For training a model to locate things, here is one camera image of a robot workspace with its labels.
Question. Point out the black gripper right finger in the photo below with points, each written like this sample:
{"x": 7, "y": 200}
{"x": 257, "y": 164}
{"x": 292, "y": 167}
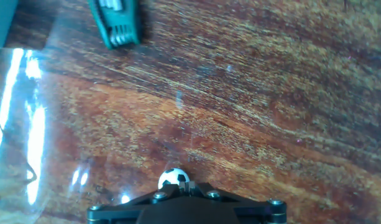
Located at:
{"x": 258, "y": 213}

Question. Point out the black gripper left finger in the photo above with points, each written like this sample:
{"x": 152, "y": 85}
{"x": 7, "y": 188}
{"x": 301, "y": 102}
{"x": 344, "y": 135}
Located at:
{"x": 122, "y": 213}

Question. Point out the small black white soccer ball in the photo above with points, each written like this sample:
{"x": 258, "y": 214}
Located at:
{"x": 173, "y": 175}

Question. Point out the glossy red-brown wooden board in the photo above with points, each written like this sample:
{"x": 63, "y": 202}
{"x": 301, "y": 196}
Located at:
{"x": 240, "y": 109}

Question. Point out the green folding hex key set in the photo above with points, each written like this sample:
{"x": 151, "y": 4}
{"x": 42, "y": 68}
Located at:
{"x": 118, "y": 25}

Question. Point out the white box with green button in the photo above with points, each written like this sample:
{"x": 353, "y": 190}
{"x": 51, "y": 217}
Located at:
{"x": 2, "y": 21}

